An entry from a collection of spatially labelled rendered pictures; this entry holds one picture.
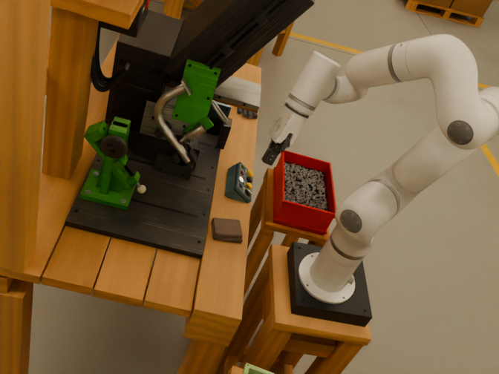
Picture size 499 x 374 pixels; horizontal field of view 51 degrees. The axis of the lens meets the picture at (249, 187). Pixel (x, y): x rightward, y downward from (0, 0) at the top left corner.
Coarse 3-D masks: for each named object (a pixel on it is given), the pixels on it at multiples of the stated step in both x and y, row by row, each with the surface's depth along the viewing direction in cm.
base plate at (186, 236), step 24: (192, 144) 200; (216, 144) 204; (96, 168) 174; (144, 168) 182; (216, 168) 193; (144, 192) 173; (168, 192) 176; (192, 192) 180; (72, 216) 157; (96, 216) 159; (120, 216) 162; (144, 216) 165; (168, 216) 168; (192, 216) 172; (144, 240) 158; (168, 240) 161; (192, 240) 164
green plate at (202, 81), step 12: (192, 60) 171; (192, 72) 172; (204, 72) 172; (216, 72) 172; (180, 84) 173; (192, 84) 173; (204, 84) 173; (216, 84) 174; (180, 96) 175; (192, 96) 175; (204, 96) 175; (180, 108) 177; (192, 108) 177; (204, 108) 177; (180, 120) 179; (192, 120) 179
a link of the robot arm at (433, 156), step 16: (480, 96) 111; (496, 96) 112; (416, 144) 126; (432, 144) 122; (448, 144) 121; (400, 160) 130; (416, 160) 124; (432, 160) 122; (448, 160) 121; (384, 176) 143; (400, 176) 129; (416, 176) 126; (432, 176) 124; (400, 192) 140; (416, 192) 133; (400, 208) 143
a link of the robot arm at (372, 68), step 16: (384, 48) 122; (352, 64) 128; (368, 64) 124; (384, 64) 121; (336, 80) 143; (352, 80) 129; (368, 80) 126; (384, 80) 123; (336, 96) 144; (352, 96) 141
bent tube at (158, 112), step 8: (184, 80) 171; (176, 88) 171; (184, 88) 170; (160, 96) 172; (168, 96) 171; (176, 96) 172; (160, 104) 172; (160, 112) 174; (160, 120) 175; (160, 128) 176; (168, 128) 177; (168, 136) 177; (176, 144) 179; (184, 152) 180; (184, 160) 181
